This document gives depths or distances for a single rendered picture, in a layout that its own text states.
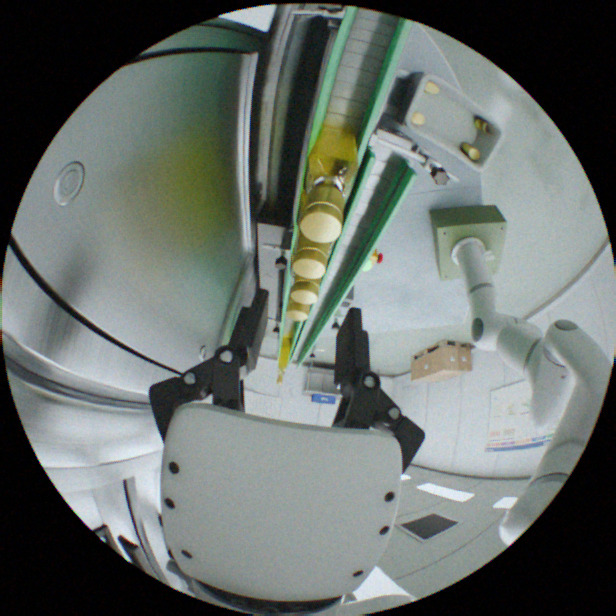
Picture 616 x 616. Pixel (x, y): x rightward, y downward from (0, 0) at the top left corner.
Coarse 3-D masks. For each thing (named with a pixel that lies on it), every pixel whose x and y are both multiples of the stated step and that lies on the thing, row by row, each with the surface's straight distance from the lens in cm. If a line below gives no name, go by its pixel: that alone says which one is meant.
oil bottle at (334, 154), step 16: (336, 128) 39; (320, 144) 28; (336, 144) 29; (352, 144) 31; (320, 160) 23; (336, 160) 23; (352, 160) 25; (304, 176) 25; (320, 176) 22; (336, 176) 22; (352, 176) 23
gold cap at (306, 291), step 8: (296, 280) 26; (304, 280) 26; (312, 280) 26; (320, 280) 28; (296, 288) 26; (304, 288) 25; (312, 288) 26; (296, 296) 27; (304, 296) 26; (312, 296) 26
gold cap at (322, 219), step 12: (312, 192) 20; (324, 192) 19; (336, 192) 19; (312, 204) 18; (324, 204) 17; (336, 204) 18; (312, 216) 17; (324, 216) 16; (336, 216) 17; (312, 228) 17; (324, 228) 17; (336, 228) 17; (312, 240) 18; (324, 240) 18
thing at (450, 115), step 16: (432, 80) 51; (416, 96) 47; (432, 96) 56; (448, 96) 57; (464, 96) 51; (432, 112) 56; (448, 112) 57; (464, 112) 59; (480, 112) 55; (416, 128) 48; (432, 128) 56; (448, 128) 58; (464, 128) 60; (496, 128) 58; (448, 144) 55; (480, 144) 60; (496, 144) 57; (464, 160) 53; (480, 160) 58
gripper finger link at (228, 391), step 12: (228, 348) 10; (216, 360) 10; (228, 360) 10; (216, 372) 10; (228, 372) 10; (216, 384) 10; (228, 384) 9; (240, 384) 12; (216, 396) 9; (228, 396) 9; (240, 396) 12; (228, 408) 9; (240, 408) 9
